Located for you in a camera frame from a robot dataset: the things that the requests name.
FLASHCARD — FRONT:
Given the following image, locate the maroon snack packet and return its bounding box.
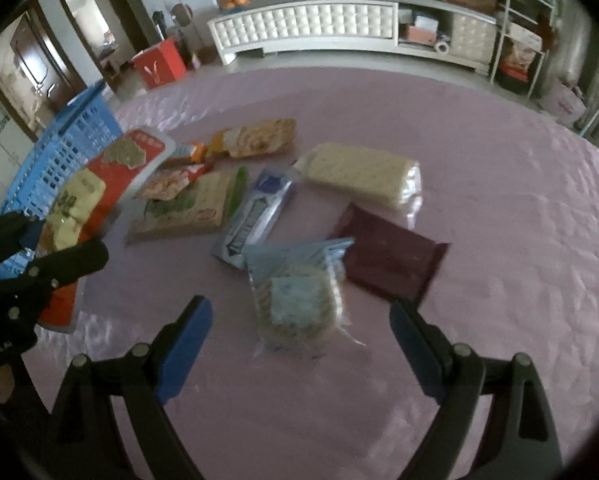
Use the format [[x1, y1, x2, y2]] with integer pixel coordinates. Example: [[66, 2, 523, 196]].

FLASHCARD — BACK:
[[328, 203, 452, 307]]

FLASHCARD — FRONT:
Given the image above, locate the green cracker snack packet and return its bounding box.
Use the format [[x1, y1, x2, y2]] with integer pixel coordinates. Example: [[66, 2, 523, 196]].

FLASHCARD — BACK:
[[124, 166, 249, 246]]

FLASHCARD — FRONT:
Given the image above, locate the blue silver wafer packet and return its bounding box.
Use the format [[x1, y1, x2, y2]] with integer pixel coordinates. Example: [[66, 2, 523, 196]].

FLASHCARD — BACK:
[[212, 168, 297, 264]]

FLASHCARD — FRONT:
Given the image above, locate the white plastic bag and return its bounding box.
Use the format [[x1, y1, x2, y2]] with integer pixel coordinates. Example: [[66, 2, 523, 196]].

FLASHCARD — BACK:
[[544, 80, 588, 129]]

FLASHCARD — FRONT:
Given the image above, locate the orange box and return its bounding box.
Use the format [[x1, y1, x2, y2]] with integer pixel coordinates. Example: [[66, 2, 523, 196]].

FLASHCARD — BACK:
[[405, 26, 437, 46]]

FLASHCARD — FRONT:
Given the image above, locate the red cardboard box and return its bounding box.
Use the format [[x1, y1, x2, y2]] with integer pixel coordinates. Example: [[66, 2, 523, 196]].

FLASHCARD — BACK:
[[130, 37, 187, 90]]

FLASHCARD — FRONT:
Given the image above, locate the white metal shelf rack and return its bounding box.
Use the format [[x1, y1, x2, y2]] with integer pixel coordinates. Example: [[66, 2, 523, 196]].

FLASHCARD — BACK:
[[488, 0, 560, 100]]

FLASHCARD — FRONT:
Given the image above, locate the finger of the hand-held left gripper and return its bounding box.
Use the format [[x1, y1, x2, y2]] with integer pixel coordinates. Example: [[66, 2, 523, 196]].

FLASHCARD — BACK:
[[30, 236, 110, 291], [0, 211, 41, 263]]

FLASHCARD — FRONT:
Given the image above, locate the beige orange cracker packet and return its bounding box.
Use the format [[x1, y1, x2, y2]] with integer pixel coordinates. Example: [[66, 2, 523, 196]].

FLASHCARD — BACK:
[[210, 118, 297, 159]]

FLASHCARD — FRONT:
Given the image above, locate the pink orange snack packet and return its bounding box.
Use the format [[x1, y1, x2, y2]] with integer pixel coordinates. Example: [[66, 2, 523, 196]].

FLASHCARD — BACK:
[[137, 164, 208, 200]]

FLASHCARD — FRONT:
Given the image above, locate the clear cracker packet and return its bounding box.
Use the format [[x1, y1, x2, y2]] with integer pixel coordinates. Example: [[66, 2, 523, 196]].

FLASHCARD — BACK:
[[292, 142, 424, 217]]

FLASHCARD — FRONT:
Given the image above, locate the white tufted tv cabinet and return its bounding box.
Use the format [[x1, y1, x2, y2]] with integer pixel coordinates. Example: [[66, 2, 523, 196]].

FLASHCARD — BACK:
[[207, 0, 500, 77]]

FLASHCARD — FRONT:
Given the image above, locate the red cracker snack packet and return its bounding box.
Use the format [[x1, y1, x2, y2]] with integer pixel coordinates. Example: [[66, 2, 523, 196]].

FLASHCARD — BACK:
[[36, 129, 176, 335]]

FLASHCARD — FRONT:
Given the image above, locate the small orange snack packet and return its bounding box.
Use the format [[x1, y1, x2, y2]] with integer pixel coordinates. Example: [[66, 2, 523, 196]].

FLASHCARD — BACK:
[[166, 142, 215, 166]]

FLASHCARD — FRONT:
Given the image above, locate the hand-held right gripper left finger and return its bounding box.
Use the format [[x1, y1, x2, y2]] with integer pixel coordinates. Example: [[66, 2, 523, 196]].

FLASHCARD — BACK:
[[44, 295, 214, 480]]

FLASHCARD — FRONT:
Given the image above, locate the brown wooden door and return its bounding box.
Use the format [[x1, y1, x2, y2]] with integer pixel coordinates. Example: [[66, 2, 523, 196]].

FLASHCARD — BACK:
[[10, 20, 75, 116]]

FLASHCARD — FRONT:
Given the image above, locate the blue plastic basket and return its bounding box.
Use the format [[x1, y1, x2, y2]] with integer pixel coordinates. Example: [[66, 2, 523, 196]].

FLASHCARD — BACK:
[[0, 80, 125, 281]]

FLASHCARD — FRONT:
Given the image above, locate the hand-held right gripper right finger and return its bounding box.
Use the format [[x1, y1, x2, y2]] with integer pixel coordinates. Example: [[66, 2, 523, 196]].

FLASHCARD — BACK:
[[388, 299, 566, 480]]

